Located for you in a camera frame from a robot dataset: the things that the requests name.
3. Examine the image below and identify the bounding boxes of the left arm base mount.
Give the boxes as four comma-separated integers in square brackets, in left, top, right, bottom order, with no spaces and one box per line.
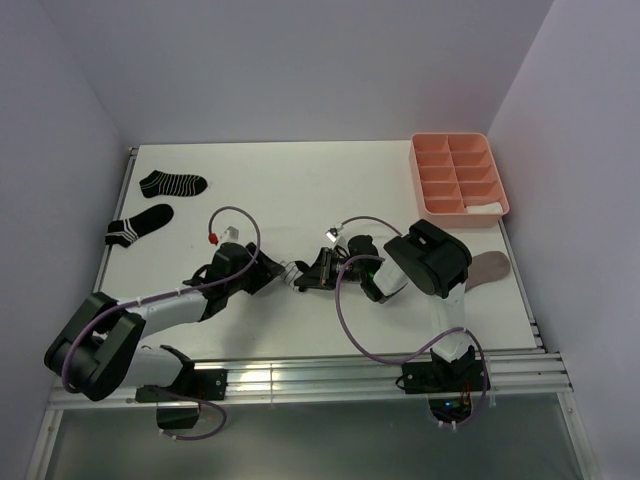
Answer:
[135,369,228,403]

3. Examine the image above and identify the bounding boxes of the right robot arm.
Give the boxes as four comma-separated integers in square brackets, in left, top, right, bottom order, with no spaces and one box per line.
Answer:
[287,220,478,390]

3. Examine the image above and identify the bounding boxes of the black sock thin white stripes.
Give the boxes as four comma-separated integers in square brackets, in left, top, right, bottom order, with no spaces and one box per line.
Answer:
[139,170,208,198]

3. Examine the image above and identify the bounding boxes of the white sock black toe heel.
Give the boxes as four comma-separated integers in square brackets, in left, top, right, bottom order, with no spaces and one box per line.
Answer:
[280,260,309,292]

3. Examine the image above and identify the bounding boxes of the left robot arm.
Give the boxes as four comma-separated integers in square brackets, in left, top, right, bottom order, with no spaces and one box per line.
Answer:
[44,242,285,402]

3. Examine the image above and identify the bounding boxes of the pink divided organizer tray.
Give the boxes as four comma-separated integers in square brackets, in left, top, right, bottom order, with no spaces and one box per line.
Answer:
[409,132,510,229]

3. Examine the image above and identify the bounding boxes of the black sock white cuff stripes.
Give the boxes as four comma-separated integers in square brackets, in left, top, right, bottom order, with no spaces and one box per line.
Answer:
[104,204,174,248]

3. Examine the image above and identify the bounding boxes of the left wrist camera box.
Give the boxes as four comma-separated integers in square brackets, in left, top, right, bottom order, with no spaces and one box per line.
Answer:
[221,226,239,242]

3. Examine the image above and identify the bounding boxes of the taupe sock red cuff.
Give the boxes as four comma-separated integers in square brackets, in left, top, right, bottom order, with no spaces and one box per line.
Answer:
[465,251,511,291]

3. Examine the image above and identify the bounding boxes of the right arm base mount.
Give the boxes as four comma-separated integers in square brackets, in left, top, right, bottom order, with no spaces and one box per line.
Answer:
[395,360,490,394]

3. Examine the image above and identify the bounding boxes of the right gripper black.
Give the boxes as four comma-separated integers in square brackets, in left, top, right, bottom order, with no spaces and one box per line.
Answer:
[296,248,366,291]

